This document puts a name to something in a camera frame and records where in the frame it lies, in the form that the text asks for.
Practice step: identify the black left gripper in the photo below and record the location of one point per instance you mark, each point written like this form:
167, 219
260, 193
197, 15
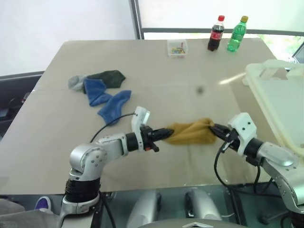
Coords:
148, 139

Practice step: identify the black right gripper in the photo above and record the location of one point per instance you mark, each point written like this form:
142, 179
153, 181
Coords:
231, 139

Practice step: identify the mustard yellow sock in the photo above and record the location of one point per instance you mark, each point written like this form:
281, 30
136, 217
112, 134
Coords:
190, 139
192, 125

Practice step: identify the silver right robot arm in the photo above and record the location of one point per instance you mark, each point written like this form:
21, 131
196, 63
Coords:
280, 161

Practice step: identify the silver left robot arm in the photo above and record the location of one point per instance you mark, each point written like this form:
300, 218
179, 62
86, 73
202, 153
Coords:
85, 156

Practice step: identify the white plastic bin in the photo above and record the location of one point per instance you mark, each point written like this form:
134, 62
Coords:
280, 99

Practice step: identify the clear plastic box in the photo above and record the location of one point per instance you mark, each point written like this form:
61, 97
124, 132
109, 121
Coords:
177, 51

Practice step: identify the blue sock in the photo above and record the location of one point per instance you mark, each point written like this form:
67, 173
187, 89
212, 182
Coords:
114, 107
95, 92

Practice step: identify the silver rounded robot leg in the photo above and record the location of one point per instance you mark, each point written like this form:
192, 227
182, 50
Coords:
143, 209
203, 205

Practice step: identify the dark green sock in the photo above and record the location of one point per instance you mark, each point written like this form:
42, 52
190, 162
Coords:
111, 78

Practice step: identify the grey robot torso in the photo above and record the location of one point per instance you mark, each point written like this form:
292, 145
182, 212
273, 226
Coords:
194, 224

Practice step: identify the cola bottle with red cap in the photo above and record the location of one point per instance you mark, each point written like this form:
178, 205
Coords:
215, 35

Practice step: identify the green bottle with yellow cap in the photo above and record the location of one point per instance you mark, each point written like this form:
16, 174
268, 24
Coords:
236, 35

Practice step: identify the grey sock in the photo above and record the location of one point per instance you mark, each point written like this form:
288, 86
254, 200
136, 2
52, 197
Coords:
74, 83

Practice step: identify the purple shoe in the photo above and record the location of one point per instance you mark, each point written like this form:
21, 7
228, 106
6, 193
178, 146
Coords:
43, 203

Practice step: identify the grey trouser leg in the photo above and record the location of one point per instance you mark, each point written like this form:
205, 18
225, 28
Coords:
21, 216

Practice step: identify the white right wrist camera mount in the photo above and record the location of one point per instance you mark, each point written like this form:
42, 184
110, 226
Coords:
244, 128

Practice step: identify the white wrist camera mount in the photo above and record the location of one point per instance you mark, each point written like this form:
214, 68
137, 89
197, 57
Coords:
139, 118
244, 128

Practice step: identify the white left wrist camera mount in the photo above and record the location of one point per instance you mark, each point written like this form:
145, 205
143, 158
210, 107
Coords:
139, 118

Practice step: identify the dark window frame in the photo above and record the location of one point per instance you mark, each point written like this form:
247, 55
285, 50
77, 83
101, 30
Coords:
137, 19

